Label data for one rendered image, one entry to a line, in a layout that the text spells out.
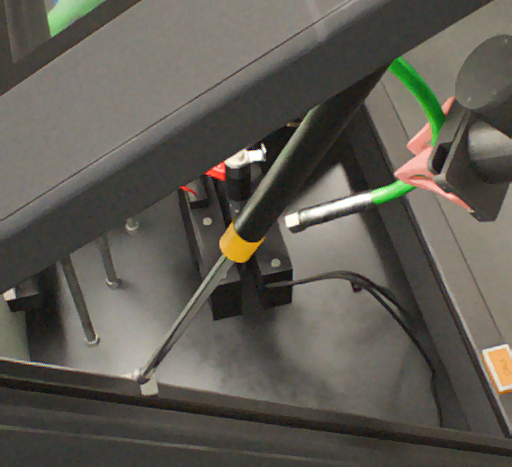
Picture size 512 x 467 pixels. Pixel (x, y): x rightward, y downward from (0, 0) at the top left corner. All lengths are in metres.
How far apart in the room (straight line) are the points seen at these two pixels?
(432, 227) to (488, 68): 0.52
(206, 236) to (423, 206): 0.28
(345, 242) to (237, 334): 0.20
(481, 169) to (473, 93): 0.11
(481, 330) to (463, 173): 0.37
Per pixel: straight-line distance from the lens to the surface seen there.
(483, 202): 0.75
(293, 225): 0.89
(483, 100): 0.64
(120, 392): 0.60
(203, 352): 1.18
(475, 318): 1.09
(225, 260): 0.51
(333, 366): 1.17
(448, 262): 1.12
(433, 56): 2.72
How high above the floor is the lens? 1.87
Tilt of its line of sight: 54 degrees down
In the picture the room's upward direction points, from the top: 2 degrees counter-clockwise
